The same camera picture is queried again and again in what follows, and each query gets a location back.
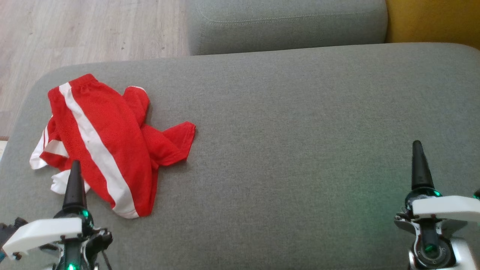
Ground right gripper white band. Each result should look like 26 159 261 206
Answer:
394 140 480 270

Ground red jersey with white sleeves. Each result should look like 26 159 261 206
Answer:
29 85 197 195

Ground grey sofa side cushion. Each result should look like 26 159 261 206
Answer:
186 0 389 56

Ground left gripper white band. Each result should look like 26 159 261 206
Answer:
2 160 114 270

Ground red shorts with white stripe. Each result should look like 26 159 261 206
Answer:
48 73 155 219

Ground grey fabric sofa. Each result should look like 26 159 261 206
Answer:
0 42 480 270

